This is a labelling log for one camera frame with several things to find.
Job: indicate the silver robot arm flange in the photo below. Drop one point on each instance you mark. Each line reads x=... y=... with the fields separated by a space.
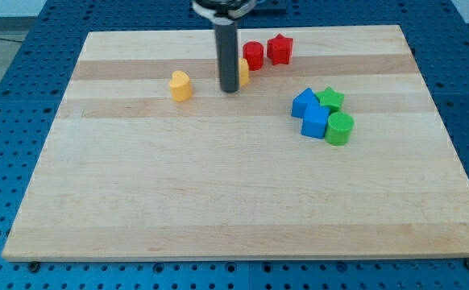
x=226 y=9

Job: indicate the light wooden board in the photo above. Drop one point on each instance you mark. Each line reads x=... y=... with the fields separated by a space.
x=127 y=174

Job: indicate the green cylinder block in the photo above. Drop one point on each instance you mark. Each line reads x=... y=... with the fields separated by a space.
x=339 y=128

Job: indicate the red star block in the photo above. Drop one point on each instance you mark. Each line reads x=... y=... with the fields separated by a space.
x=279 y=49

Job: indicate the blue cube block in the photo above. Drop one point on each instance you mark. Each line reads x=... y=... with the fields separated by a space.
x=314 y=121

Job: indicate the green star block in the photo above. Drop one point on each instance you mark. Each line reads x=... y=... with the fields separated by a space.
x=330 y=99

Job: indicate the yellow hexagon block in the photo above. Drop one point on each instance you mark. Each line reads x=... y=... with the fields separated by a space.
x=244 y=77

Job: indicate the blue pentagon block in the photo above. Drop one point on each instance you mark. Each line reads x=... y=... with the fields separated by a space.
x=304 y=99

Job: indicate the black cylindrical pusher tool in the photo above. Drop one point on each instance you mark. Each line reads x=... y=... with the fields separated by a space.
x=226 y=42

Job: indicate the yellow heart block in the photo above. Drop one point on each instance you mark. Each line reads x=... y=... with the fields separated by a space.
x=180 y=86

